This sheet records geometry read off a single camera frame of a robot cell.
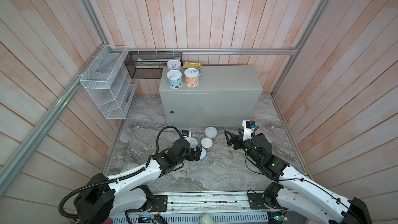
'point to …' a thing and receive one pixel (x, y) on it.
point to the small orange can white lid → (207, 142)
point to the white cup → (207, 219)
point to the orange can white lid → (211, 131)
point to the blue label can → (203, 153)
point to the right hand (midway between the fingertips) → (231, 130)
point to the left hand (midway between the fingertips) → (194, 151)
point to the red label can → (193, 142)
